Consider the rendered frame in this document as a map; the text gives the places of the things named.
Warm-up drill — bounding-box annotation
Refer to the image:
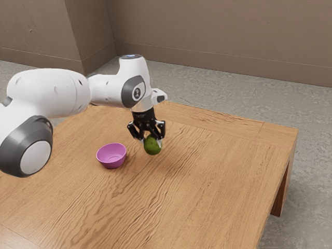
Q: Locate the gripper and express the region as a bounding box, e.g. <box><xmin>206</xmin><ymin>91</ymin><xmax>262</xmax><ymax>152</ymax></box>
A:
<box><xmin>127</xmin><ymin>106</ymin><xmax>166</xmax><ymax>147</ymax></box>

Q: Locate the purple bowl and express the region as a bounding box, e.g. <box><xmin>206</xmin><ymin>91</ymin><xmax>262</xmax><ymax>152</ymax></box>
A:
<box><xmin>95</xmin><ymin>142</ymin><xmax>128</xmax><ymax>170</ymax></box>

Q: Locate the green avocado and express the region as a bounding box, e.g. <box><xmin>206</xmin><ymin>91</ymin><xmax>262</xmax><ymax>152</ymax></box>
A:
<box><xmin>143</xmin><ymin>133</ymin><xmax>162</xmax><ymax>157</ymax></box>

